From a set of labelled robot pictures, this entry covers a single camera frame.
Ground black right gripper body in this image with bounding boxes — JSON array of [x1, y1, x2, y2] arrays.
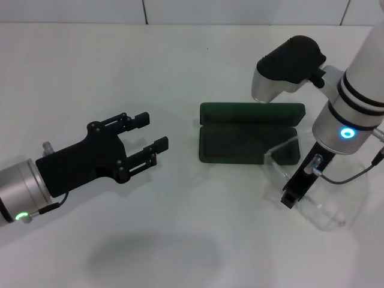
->
[[284, 143, 337, 198]]

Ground green glasses case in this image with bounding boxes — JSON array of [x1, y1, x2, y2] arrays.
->
[[197, 101, 306, 166]]

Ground dark right wrist cable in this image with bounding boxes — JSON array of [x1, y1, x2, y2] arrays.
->
[[320, 146, 384, 184]]

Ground white partition panel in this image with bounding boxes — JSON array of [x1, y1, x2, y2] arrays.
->
[[142, 0, 350, 27], [0, 0, 148, 25], [341, 0, 382, 28]]

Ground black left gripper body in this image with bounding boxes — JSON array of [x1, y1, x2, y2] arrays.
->
[[35, 121, 133, 199]]

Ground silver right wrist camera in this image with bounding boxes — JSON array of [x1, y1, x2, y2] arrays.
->
[[251, 35, 328, 104]]

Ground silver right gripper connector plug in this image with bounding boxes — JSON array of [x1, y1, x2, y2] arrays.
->
[[304, 154, 323, 175]]

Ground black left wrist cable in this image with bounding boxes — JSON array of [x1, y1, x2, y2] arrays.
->
[[22, 191, 70, 223]]

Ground clear white glasses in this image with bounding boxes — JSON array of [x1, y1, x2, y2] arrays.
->
[[263, 136, 370, 232]]

